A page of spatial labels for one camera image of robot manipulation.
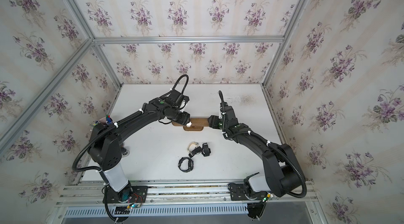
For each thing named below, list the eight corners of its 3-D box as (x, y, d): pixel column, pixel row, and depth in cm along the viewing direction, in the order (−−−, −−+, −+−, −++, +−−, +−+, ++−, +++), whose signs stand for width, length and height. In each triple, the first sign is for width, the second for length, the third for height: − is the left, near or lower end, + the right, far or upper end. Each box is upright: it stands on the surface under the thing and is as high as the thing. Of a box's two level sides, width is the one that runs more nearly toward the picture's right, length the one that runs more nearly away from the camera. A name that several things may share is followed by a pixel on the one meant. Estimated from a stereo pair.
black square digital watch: (204, 158, 86) (204, 154, 81) (200, 149, 89) (200, 145, 84) (210, 155, 87) (210, 151, 82) (206, 147, 90) (206, 142, 85)
